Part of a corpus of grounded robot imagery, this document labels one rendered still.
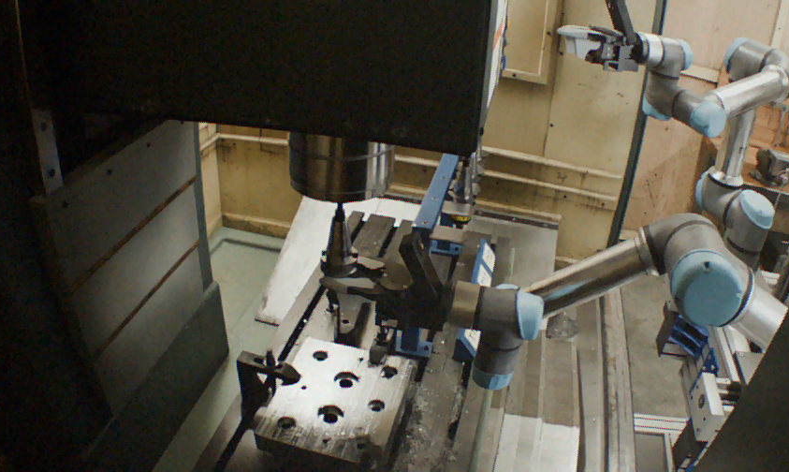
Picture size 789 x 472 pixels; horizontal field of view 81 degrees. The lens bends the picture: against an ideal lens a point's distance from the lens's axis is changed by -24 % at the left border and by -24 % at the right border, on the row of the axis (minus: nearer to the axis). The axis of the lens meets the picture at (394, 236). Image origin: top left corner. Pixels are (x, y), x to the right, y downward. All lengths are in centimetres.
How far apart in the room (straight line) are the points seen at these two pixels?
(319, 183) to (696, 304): 59
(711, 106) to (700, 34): 237
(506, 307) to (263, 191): 145
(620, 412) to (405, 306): 72
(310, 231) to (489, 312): 116
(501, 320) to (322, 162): 37
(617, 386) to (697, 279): 71
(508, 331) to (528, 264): 99
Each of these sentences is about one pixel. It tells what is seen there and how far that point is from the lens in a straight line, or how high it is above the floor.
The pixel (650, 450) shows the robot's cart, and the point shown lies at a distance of 225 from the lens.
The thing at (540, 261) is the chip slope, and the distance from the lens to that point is 193.
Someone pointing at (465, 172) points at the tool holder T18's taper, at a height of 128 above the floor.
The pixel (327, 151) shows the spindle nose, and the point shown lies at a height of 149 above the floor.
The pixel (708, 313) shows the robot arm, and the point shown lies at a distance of 91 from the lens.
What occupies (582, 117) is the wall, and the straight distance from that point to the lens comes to 186.
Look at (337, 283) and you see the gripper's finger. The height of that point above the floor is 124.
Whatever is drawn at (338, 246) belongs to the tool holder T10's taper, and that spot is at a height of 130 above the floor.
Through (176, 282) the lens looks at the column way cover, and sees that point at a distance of 135.
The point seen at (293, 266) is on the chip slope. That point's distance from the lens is 193.
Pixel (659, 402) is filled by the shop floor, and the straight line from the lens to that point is 277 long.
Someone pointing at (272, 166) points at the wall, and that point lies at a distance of 215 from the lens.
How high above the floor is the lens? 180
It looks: 31 degrees down
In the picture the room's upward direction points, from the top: 4 degrees clockwise
